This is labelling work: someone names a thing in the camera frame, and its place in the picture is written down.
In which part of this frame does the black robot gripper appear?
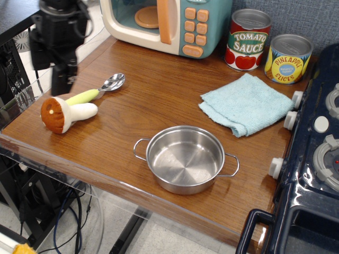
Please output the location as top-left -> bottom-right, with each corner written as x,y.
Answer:
29,1 -> 92,96

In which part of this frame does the plush brown white mushroom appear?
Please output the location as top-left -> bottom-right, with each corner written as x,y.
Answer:
40,97 -> 99,134

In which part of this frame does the stainless steel pot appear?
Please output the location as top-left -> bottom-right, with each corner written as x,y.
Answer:
134,125 -> 228,195

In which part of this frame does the black desk at left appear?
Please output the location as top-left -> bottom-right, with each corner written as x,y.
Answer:
1,0 -> 40,45

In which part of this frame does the toy teal cream microwave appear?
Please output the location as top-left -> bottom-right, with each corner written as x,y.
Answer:
100,1 -> 233,59

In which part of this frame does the light blue folded cloth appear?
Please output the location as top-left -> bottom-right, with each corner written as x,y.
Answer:
199,74 -> 295,138

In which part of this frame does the tomato sauce can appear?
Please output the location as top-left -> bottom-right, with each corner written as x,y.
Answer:
225,8 -> 272,71

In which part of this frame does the pineapple slices can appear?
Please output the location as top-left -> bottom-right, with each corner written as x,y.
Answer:
264,34 -> 314,85

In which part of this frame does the dark blue toy stove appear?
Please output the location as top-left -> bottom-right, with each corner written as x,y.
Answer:
236,44 -> 338,253

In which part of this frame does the spoon with green handle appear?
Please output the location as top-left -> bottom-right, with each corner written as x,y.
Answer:
66,73 -> 126,105

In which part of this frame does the black cable under table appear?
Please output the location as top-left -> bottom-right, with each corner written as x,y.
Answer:
39,182 -> 93,254

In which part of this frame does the blue cable under table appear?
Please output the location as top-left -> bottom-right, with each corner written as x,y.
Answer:
52,181 -> 83,254

